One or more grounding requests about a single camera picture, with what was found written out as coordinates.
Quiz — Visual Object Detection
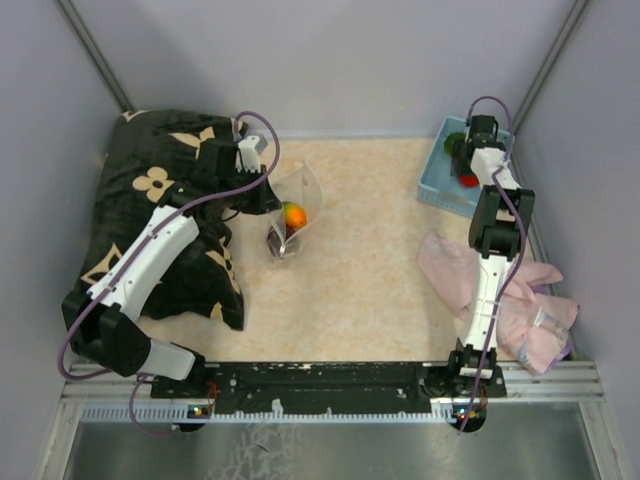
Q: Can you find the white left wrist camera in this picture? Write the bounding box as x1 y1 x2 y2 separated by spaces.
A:
236 134 268 173

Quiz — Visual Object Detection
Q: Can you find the blue plastic basket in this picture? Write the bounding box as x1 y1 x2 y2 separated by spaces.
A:
417 116 519 218

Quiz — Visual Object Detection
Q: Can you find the red toy pepper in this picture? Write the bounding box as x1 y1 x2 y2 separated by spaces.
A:
459 174 480 189

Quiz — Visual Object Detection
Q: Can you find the black floral pillow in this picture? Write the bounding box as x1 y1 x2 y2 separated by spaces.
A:
67 108 250 332

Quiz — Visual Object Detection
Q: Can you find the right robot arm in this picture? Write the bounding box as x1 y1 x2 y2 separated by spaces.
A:
446 115 535 396

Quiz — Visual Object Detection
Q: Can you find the green orange toy mango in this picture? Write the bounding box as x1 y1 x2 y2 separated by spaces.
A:
282 201 308 230

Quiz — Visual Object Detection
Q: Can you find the clear dotted zip bag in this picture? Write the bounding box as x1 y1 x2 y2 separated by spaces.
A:
265 163 324 260

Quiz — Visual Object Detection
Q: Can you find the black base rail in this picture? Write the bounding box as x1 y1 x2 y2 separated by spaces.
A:
149 360 507 416

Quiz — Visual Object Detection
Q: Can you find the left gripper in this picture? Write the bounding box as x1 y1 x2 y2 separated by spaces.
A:
218 163 281 215

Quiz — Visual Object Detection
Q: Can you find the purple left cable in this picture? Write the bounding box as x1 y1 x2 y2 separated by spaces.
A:
57 110 281 441

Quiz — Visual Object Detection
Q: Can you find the dark brown toy fruit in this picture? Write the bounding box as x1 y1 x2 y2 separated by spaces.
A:
266 227 298 259

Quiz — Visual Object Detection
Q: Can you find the pink cloth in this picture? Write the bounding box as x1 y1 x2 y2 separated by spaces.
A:
418 231 578 374

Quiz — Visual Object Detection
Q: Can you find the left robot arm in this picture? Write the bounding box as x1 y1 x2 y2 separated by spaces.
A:
57 134 281 397

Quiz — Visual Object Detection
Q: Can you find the green toy fruit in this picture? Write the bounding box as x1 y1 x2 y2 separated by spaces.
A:
443 132 466 157

